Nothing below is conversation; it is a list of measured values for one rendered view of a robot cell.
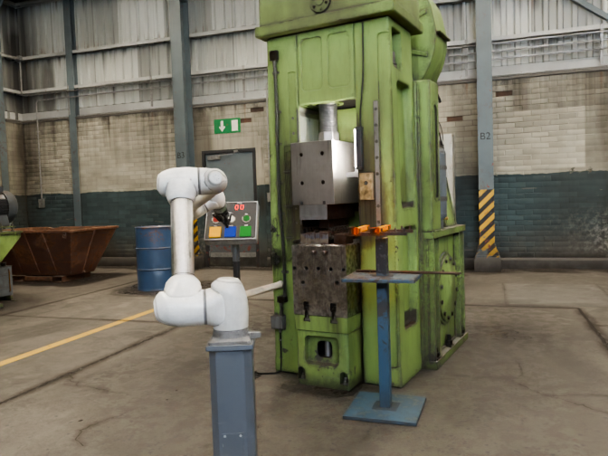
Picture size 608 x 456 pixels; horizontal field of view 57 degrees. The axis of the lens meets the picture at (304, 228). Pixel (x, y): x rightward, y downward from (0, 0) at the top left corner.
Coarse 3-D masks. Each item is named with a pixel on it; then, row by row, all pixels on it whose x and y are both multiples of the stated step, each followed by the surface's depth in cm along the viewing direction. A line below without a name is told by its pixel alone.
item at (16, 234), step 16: (0, 192) 736; (0, 208) 723; (16, 208) 741; (0, 224) 716; (0, 240) 714; (16, 240) 736; (0, 256) 714; (0, 272) 724; (0, 288) 724; (0, 304) 681
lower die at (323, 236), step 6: (342, 228) 383; (300, 234) 362; (306, 234) 360; (312, 234) 358; (318, 234) 355; (324, 234) 354; (300, 240) 362; (306, 240) 360; (312, 240) 358; (318, 240) 356; (324, 240) 354; (330, 240) 356
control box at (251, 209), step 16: (240, 208) 371; (256, 208) 371; (208, 224) 368; (224, 224) 367; (240, 224) 366; (256, 224) 365; (208, 240) 363; (224, 240) 363; (240, 240) 362; (256, 240) 363
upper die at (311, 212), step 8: (304, 208) 359; (312, 208) 356; (320, 208) 354; (328, 208) 354; (336, 208) 363; (344, 208) 374; (352, 208) 385; (304, 216) 360; (312, 216) 357; (320, 216) 354; (328, 216) 354; (336, 216) 363; (344, 216) 374; (352, 216) 385
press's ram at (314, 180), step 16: (304, 144) 356; (320, 144) 351; (336, 144) 352; (352, 144) 374; (304, 160) 357; (320, 160) 352; (336, 160) 352; (352, 160) 373; (304, 176) 358; (320, 176) 352; (336, 176) 351; (352, 176) 363; (304, 192) 359; (320, 192) 353; (336, 192) 351; (352, 192) 373
